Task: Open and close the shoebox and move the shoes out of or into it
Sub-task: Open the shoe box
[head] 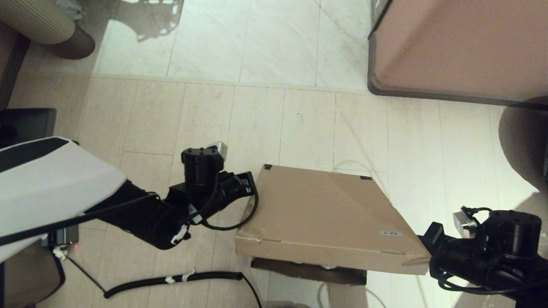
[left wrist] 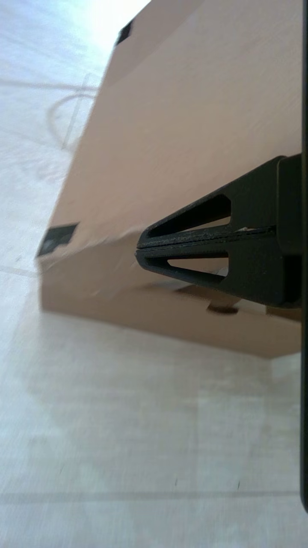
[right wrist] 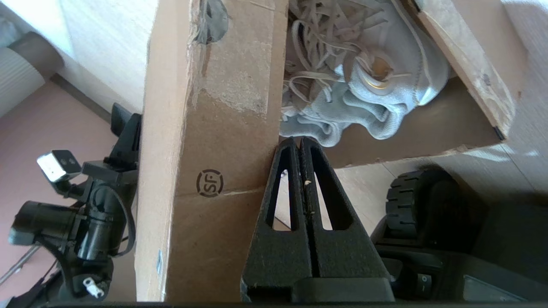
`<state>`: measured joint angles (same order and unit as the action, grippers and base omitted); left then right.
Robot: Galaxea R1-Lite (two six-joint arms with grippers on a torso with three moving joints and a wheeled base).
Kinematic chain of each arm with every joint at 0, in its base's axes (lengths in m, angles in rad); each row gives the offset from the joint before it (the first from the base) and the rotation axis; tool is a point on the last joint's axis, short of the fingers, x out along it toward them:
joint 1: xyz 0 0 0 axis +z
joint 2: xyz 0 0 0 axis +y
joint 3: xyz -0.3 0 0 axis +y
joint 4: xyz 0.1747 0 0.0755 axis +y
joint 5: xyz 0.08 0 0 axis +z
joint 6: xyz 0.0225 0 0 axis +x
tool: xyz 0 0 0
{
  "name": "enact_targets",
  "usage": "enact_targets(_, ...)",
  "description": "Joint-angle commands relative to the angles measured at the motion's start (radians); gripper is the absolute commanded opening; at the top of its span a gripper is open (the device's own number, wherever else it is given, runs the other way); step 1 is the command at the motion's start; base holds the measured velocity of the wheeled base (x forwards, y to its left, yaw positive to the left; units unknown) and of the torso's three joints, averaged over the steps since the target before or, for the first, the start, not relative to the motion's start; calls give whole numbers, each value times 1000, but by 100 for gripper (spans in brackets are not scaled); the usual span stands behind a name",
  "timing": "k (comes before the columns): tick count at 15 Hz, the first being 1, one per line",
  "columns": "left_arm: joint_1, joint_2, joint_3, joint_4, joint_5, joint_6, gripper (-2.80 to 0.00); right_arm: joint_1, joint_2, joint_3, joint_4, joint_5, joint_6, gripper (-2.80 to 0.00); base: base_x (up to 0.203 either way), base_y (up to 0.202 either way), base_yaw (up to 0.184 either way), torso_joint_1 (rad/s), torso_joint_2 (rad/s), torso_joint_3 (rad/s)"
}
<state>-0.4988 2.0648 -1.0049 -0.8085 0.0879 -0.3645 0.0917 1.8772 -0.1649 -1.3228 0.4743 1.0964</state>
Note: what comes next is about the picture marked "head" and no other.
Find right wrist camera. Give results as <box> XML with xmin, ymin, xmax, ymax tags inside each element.
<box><xmin>453</xmin><ymin>207</ymin><xmax>542</xmax><ymax>259</ymax></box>

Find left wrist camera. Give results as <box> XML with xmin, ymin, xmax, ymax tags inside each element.
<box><xmin>181</xmin><ymin>141</ymin><xmax>228</xmax><ymax>187</ymax></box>

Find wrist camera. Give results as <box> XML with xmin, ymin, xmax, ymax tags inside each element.
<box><xmin>181</xmin><ymin>141</ymin><xmax>228</xmax><ymax>187</ymax></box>
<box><xmin>453</xmin><ymin>207</ymin><xmax>542</xmax><ymax>259</ymax></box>

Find grey crumpled cloth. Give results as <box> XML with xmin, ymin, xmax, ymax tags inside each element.
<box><xmin>54</xmin><ymin>0</ymin><xmax>85</xmax><ymax>20</ymax></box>

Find black left wrist camera cable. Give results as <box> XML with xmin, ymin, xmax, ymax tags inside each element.
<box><xmin>0</xmin><ymin>184</ymin><xmax>260</xmax><ymax>246</ymax></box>

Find black corrugated conduit, two tapes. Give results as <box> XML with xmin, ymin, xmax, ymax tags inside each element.
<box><xmin>104</xmin><ymin>270</ymin><xmax>262</xmax><ymax>308</ymax></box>

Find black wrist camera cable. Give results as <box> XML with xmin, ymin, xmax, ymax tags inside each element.
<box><xmin>0</xmin><ymin>184</ymin><xmax>260</xmax><ymax>246</ymax></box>
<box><xmin>429</xmin><ymin>265</ymin><xmax>548</xmax><ymax>296</ymax></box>

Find grey black power supply box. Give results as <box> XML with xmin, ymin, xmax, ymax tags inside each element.
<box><xmin>41</xmin><ymin>226</ymin><xmax>80</xmax><ymax>248</ymax></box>

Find dark grey floor mat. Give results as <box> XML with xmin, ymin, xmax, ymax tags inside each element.
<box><xmin>0</xmin><ymin>108</ymin><xmax>57</xmax><ymax>148</ymax></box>

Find pink cabinet with grey base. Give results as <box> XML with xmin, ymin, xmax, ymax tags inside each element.
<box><xmin>367</xmin><ymin>0</ymin><xmax>548</xmax><ymax>107</ymax></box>

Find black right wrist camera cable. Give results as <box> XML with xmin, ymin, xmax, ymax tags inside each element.
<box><xmin>429</xmin><ymin>265</ymin><xmax>548</xmax><ymax>296</ymax></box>

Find beige ribbed round stool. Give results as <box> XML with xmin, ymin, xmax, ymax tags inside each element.
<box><xmin>0</xmin><ymin>0</ymin><xmax>95</xmax><ymax>59</ymax></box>

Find brown cardboard shoe box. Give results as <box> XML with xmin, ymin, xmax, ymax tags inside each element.
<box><xmin>235</xmin><ymin>164</ymin><xmax>432</xmax><ymax>286</ymax></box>

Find dark brown wooden furniture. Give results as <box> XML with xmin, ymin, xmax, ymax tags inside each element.
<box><xmin>0</xmin><ymin>21</ymin><xmax>31</xmax><ymax>107</ymax></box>

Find thin black cable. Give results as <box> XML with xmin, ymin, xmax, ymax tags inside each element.
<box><xmin>54</xmin><ymin>247</ymin><xmax>107</xmax><ymax>296</ymax></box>

